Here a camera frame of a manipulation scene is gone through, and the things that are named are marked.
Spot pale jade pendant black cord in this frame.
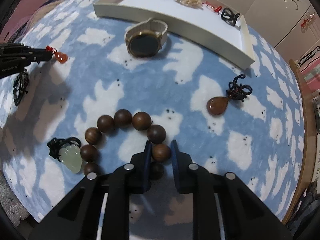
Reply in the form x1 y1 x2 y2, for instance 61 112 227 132
47 136 83 175

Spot silver heat lamp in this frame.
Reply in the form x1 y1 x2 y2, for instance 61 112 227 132
298 46 320 66

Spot blue polar bear blanket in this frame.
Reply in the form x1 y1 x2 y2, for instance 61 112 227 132
1 0 304 239

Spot brown wooden bead bracelet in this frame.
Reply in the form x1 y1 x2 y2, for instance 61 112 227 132
80 108 172 181

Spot white shallow jewelry tray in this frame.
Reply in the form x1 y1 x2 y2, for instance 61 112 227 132
93 0 255 70

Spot amber teardrop pendant black cord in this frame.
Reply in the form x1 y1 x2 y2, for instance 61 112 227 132
206 74 254 117

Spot gold watch beige strap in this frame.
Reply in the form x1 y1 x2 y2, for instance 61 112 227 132
124 17 169 58

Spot black cord necklace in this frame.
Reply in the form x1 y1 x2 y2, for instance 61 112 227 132
12 68 30 106

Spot red gourd charm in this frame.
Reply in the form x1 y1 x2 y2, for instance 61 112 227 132
46 46 68 64

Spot red string bracelet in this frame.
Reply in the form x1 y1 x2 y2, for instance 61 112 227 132
202 0 223 14

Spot wooden bed footboard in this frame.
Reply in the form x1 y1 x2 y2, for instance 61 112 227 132
282 59 317 224

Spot white wardrobe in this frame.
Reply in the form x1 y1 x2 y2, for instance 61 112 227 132
218 0 319 47

